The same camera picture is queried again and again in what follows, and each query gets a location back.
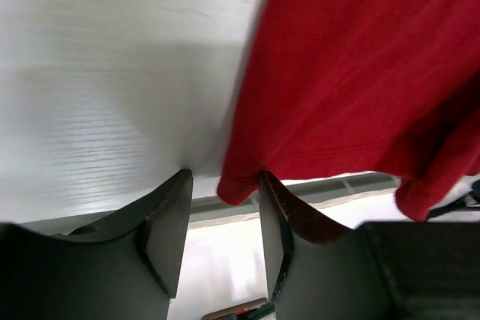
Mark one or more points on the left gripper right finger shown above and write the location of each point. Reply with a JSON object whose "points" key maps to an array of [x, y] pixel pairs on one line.
{"points": [[309, 257]]}

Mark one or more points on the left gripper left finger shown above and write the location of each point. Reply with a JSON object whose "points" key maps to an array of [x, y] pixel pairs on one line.
{"points": [[133, 252]]}

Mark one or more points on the red t shirt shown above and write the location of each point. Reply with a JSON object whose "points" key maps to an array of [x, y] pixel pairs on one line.
{"points": [[345, 86]]}

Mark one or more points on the aluminium frame rail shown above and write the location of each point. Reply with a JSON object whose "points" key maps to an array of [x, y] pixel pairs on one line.
{"points": [[320, 193]]}

